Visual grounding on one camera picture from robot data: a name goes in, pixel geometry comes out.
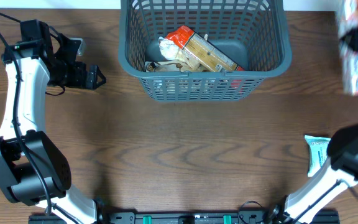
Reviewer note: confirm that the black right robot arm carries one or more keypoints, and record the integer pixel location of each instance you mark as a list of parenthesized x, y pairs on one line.
[(339, 172)]

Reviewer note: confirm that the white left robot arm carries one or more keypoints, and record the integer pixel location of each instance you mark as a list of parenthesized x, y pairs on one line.
[(33, 171)]

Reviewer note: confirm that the multicolour tissue pack bundle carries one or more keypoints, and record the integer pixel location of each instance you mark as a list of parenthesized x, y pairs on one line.
[(349, 59)]

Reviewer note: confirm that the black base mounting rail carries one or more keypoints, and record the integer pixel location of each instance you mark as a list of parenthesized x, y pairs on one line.
[(249, 216)]

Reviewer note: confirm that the white wet wipes pack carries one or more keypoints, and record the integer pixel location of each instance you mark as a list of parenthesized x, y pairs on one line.
[(318, 153)]

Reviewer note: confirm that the brown white snack pouch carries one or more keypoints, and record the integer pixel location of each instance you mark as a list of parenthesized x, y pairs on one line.
[(182, 61), (170, 66)]

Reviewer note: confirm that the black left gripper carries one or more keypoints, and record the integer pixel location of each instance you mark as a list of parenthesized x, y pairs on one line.
[(78, 79)]

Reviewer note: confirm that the orange yellow snack package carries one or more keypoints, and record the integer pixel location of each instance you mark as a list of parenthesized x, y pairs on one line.
[(195, 47)]

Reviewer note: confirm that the grey plastic mesh basket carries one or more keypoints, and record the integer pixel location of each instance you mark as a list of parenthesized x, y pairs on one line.
[(252, 33)]

